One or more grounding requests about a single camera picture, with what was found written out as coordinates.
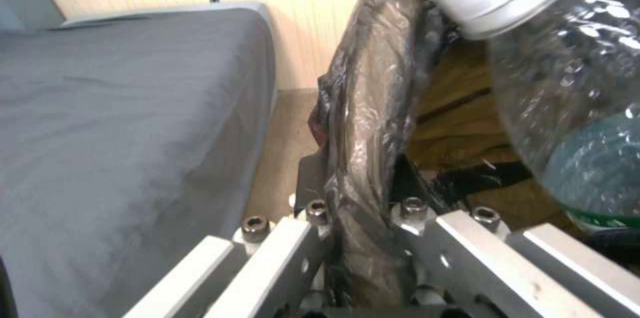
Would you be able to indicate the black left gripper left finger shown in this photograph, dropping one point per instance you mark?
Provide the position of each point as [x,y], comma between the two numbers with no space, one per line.
[270,258]

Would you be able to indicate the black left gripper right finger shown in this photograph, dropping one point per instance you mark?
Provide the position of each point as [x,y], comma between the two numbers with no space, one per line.
[480,258]

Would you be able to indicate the trash bin with clear liner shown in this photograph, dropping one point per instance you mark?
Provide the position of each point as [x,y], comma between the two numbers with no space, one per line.
[370,108]

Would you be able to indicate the clear plastic bottle white cap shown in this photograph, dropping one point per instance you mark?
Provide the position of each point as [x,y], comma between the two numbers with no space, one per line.
[565,71]

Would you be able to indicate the crumpled brown paper garbage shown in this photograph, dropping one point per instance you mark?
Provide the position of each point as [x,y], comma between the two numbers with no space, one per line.
[460,108]

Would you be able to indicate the bed with grey sheet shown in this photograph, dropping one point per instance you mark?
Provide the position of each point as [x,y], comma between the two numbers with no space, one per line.
[125,127]

